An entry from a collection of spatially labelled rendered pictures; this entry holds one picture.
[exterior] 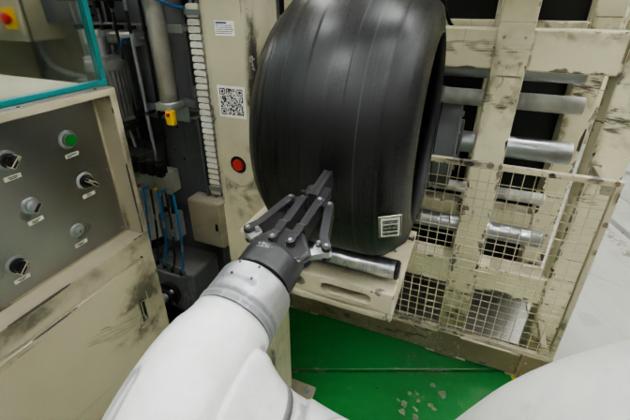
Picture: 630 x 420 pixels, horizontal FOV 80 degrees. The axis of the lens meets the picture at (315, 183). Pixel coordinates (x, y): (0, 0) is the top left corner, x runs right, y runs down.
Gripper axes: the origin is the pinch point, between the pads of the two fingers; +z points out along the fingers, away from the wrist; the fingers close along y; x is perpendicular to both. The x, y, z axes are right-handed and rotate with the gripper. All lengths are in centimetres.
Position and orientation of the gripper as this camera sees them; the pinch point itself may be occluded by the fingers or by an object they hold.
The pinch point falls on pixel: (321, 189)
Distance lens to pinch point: 59.4
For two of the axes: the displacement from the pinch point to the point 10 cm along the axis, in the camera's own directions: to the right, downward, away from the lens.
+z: 3.8, -5.4, 7.6
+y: -9.3, -1.7, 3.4
